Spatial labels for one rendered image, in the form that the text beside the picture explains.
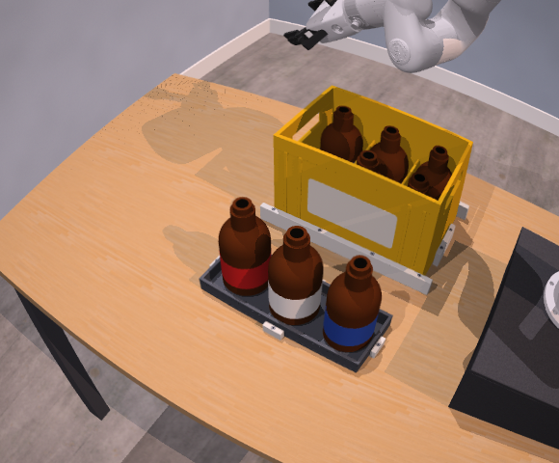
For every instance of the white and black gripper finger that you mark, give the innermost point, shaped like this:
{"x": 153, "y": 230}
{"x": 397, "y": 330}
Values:
{"x": 315, "y": 4}
{"x": 296, "y": 37}

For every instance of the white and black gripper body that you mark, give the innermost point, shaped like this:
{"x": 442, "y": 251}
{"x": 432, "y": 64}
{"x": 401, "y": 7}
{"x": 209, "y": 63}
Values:
{"x": 331, "y": 19}

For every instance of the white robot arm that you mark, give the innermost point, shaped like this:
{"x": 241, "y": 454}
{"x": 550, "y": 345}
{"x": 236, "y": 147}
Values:
{"x": 415, "y": 43}

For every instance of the yellow bottle crate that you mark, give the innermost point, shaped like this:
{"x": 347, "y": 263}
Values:
{"x": 377, "y": 213}

